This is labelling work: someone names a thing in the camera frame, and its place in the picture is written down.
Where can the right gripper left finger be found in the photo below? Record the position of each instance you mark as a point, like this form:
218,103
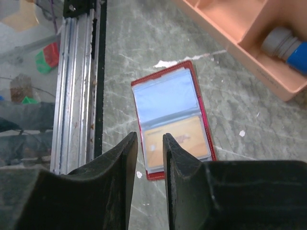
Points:
95,196

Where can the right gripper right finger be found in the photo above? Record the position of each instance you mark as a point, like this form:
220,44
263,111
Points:
233,195

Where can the red card holder wallet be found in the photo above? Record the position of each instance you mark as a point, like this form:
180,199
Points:
167,96

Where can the pink file organizer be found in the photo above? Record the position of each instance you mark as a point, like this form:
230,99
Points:
240,26

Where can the blue capped tube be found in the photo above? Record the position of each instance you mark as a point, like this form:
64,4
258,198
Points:
281,43

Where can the aluminium mounting rail frame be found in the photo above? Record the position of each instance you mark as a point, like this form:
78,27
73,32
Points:
51,74

